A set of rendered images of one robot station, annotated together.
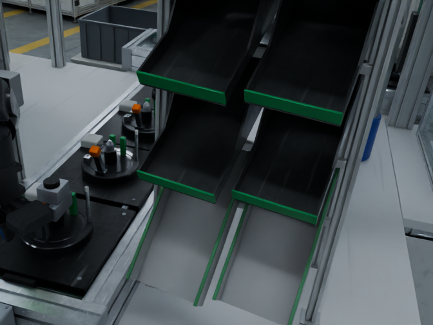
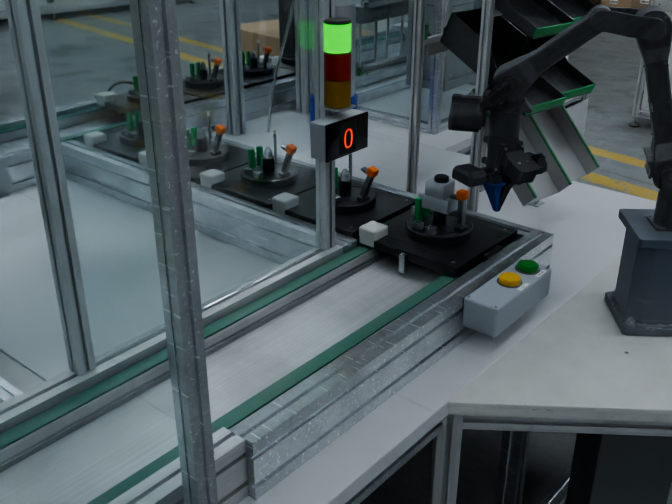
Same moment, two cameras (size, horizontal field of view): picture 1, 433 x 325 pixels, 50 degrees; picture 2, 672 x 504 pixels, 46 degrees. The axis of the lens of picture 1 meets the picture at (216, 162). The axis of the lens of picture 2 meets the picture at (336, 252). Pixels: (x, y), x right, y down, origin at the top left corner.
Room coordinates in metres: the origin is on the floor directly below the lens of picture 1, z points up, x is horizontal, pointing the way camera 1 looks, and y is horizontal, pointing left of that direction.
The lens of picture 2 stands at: (0.15, 1.72, 1.66)
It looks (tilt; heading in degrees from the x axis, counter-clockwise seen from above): 26 degrees down; 300
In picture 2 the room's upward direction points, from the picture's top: straight up
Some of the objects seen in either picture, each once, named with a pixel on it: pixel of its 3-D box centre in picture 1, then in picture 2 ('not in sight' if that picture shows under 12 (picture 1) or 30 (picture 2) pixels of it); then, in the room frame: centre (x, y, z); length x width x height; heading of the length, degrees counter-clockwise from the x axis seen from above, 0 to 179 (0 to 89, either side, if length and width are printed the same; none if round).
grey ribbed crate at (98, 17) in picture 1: (140, 37); not in sight; (2.84, 0.54, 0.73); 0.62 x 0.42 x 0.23; 80
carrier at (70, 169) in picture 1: (110, 154); (344, 185); (0.97, 0.26, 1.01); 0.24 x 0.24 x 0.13; 80
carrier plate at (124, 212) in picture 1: (57, 236); (438, 236); (0.71, 0.30, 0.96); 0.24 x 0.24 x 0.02; 80
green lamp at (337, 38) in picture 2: not in sight; (337, 37); (0.86, 0.47, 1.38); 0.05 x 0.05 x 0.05
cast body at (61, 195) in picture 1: (55, 193); (436, 191); (0.72, 0.30, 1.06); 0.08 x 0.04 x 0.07; 170
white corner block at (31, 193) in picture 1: (40, 195); (373, 234); (0.83, 0.38, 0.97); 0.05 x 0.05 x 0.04; 80
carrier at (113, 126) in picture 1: (146, 113); not in sight; (1.21, 0.21, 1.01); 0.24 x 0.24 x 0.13; 80
